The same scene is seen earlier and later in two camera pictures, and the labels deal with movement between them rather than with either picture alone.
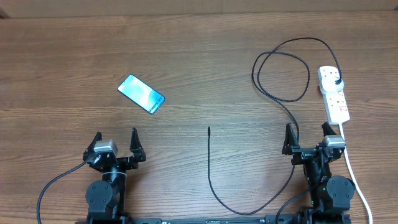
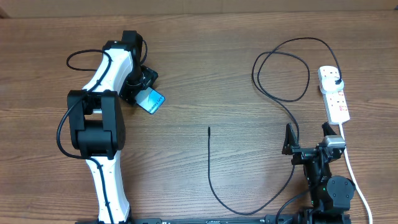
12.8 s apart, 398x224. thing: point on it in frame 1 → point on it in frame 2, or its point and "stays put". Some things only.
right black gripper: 290,147 stays put
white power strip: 334,101 stays put
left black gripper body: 127,163 → 139,79
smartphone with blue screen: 141,94 stays put
